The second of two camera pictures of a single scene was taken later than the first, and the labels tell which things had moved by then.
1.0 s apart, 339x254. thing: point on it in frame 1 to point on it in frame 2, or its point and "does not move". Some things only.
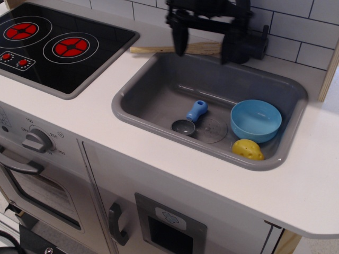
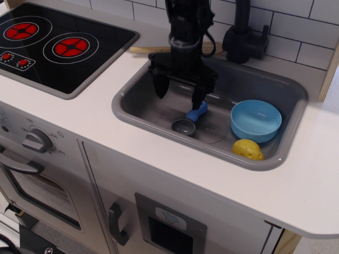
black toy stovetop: x=62 y=55 does not move
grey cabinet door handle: x=115 y=211 does not move
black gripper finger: x=180 y=34 to x=161 y=82
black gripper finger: x=235 y=47 to x=200 y=93
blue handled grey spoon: x=186 y=127 does not move
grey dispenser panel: x=166 y=231 does not move
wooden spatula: x=205 y=48 does not move
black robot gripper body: x=223 y=16 to x=184 y=63
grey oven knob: x=38 y=140 does not move
